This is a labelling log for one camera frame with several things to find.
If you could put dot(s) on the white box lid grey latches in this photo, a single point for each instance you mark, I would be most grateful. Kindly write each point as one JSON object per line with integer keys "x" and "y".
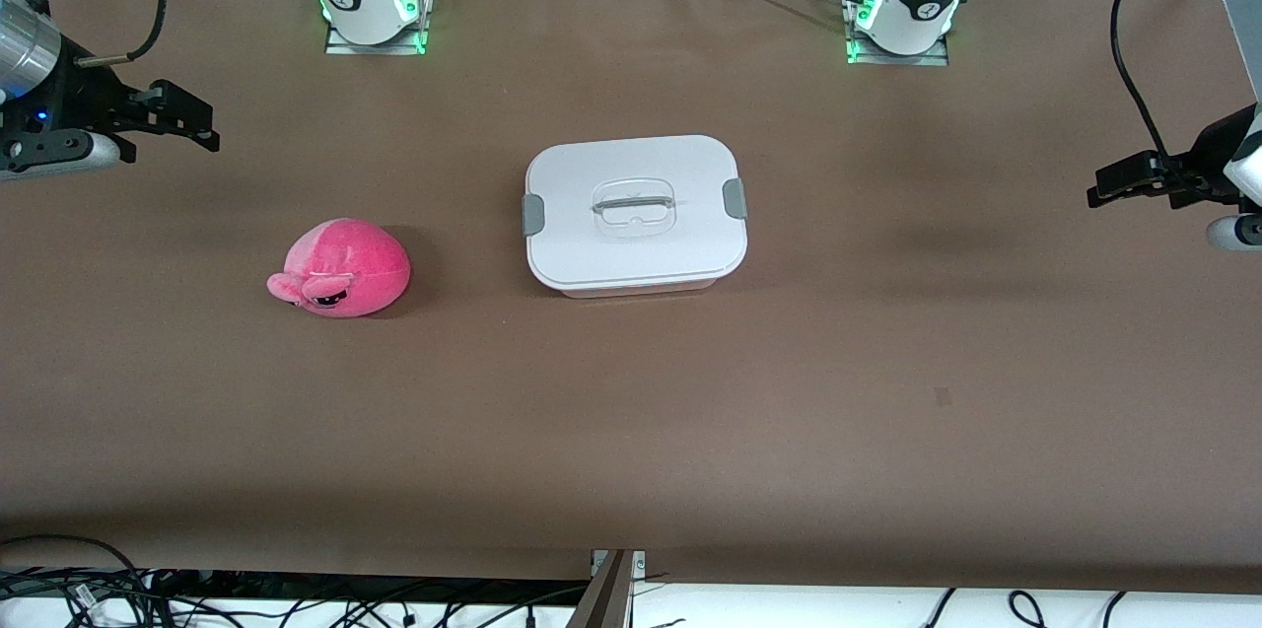
{"x": 631, "y": 253}

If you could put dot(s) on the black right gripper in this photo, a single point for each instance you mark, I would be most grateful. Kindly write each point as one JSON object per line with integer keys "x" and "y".
{"x": 87, "y": 96}

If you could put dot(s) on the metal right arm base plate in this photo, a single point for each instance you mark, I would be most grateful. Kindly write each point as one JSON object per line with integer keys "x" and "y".
{"x": 345, "y": 46}

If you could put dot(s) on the pink plush toy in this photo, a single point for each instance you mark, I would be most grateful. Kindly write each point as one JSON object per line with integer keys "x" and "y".
{"x": 365, "y": 263}

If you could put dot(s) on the aluminium camera post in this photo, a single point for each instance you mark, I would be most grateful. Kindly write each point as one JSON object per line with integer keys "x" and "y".
{"x": 606, "y": 598}

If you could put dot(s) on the pink translucent plastic box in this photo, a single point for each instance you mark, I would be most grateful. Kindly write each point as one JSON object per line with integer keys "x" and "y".
{"x": 641, "y": 291}

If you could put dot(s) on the brown table cover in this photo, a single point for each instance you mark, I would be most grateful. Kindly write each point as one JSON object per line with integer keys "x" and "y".
{"x": 631, "y": 431}

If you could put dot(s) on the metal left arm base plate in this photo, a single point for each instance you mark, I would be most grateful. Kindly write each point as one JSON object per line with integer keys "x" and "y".
{"x": 917, "y": 59}

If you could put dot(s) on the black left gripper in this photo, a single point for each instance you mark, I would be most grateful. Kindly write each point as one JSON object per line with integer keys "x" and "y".
{"x": 1205, "y": 158}

